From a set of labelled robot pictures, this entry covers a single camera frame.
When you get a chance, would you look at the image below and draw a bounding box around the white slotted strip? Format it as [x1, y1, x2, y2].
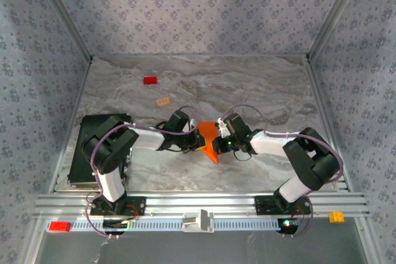
[46, 218, 281, 233]

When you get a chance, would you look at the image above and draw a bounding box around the right controller board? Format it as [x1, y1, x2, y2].
[277, 217, 303, 234]

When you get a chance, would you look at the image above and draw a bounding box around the controller board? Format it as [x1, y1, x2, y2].
[103, 219, 129, 234]
[277, 217, 303, 234]

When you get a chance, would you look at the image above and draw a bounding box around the flat black case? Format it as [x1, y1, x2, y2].
[67, 114, 134, 189]

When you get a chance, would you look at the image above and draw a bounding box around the left controller board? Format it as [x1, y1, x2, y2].
[103, 219, 129, 234]

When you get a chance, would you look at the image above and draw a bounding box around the yellow toy brick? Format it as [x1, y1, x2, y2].
[328, 211, 345, 224]

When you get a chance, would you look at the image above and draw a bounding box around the large red toy brick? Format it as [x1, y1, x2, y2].
[48, 221, 72, 233]

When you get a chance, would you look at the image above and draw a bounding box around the aluminium mounting rail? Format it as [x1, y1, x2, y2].
[30, 192, 372, 219]

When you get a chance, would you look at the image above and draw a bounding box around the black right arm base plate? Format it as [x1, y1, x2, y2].
[254, 195, 312, 216]

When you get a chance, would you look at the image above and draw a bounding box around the grey plastic bracket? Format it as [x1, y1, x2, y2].
[181, 209, 215, 234]

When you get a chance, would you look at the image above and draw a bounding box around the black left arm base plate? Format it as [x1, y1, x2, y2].
[89, 196, 147, 217]

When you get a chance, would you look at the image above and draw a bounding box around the aluminium side rail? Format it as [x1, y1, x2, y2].
[48, 56, 93, 194]
[304, 55, 352, 192]

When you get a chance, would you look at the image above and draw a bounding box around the thin red wire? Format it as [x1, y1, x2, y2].
[289, 205, 306, 223]
[125, 204, 139, 222]

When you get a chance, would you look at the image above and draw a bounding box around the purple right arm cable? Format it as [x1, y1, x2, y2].
[219, 104, 345, 240]

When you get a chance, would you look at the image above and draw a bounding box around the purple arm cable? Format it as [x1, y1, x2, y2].
[219, 104, 345, 240]
[85, 105, 202, 240]

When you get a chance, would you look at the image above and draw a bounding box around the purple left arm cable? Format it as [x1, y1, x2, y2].
[85, 105, 202, 240]

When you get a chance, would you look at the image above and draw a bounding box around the aluminium corner post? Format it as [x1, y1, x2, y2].
[30, 0, 94, 62]
[306, 0, 371, 62]

